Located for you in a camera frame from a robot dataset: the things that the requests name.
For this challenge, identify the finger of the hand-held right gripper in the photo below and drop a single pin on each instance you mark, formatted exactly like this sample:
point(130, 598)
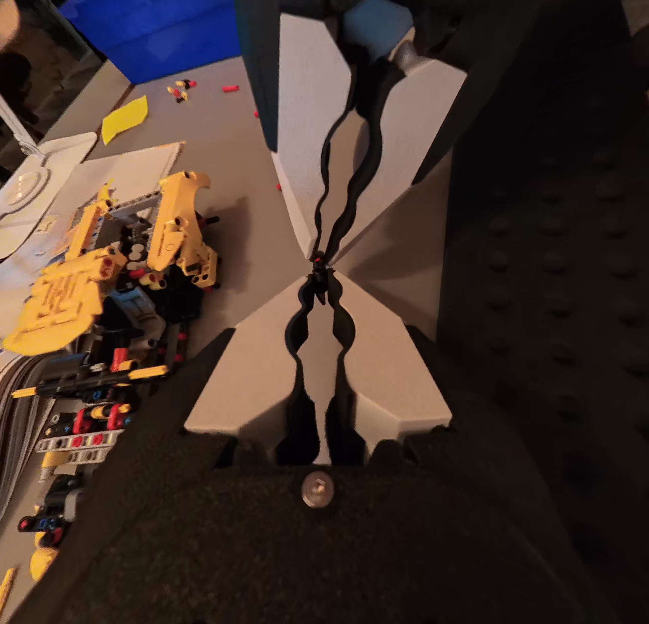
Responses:
point(304, 127)
point(405, 127)

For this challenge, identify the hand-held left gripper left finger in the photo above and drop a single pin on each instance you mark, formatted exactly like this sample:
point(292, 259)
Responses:
point(243, 380)

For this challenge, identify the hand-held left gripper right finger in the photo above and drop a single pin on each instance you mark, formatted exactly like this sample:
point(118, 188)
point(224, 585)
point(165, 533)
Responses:
point(395, 380)

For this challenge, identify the yellow toy brick car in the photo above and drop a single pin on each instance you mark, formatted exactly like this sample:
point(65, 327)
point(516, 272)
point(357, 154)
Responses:
point(66, 299)

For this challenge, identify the grey desk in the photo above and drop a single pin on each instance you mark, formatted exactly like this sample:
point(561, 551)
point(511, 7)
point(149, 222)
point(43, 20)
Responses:
point(223, 142)

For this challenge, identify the scattered small brick pieces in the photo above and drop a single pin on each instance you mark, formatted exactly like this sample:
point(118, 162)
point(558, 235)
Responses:
point(230, 88)

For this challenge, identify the black perforated mat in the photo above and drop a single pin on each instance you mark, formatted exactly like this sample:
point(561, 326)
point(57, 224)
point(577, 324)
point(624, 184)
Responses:
point(557, 330)

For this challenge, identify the blue storage bin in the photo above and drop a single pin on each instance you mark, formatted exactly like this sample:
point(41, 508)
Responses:
point(167, 26)

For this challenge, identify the open instruction booklet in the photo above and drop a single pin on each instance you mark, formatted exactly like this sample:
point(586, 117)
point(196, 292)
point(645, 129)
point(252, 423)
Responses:
point(132, 168)

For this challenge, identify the yellow paper note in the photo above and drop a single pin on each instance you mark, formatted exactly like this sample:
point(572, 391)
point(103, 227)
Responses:
point(124, 122)

